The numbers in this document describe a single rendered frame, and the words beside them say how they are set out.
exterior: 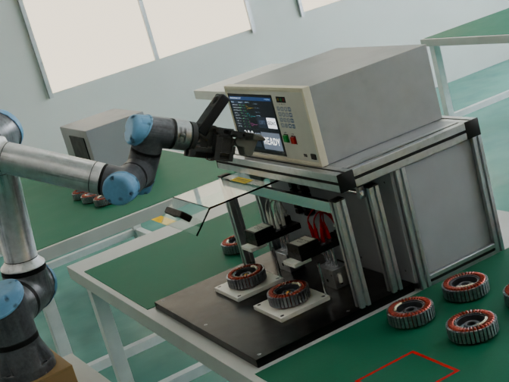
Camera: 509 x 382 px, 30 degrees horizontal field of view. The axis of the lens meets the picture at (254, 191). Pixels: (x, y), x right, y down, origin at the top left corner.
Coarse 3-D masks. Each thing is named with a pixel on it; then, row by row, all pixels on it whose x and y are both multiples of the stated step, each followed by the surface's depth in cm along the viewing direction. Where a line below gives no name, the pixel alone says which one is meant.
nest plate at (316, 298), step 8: (312, 296) 246; (320, 296) 244; (328, 296) 244; (264, 304) 250; (304, 304) 242; (312, 304) 242; (264, 312) 246; (272, 312) 243; (280, 312) 241; (288, 312) 240; (296, 312) 240; (280, 320) 238
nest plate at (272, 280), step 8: (264, 280) 267; (272, 280) 265; (280, 280) 265; (216, 288) 271; (224, 288) 269; (248, 288) 264; (256, 288) 263; (264, 288) 263; (232, 296) 262; (240, 296) 260; (248, 296) 261
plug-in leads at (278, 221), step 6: (270, 204) 270; (282, 204) 272; (276, 210) 272; (282, 210) 269; (270, 216) 269; (276, 216) 268; (282, 216) 269; (288, 216) 273; (270, 222) 270; (276, 222) 268; (282, 222) 270; (276, 228) 269
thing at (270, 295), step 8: (296, 280) 249; (272, 288) 249; (280, 288) 249; (288, 288) 250; (296, 288) 249; (304, 288) 244; (272, 296) 244; (280, 296) 242; (288, 296) 241; (296, 296) 242; (304, 296) 243; (272, 304) 244; (280, 304) 243; (288, 304) 242; (296, 304) 242
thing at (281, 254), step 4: (276, 252) 274; (280, 252) 273; (284, 252) 272; (276, 256) 275; (280, 256) 273; (284, 256) 271; (288, 256) 269; (280, 260) 274; (280, 264) 275; (280, 268) 276; (284, 268) 274; (288, 268) 271; (292, 268) 271; (296, 268) 271
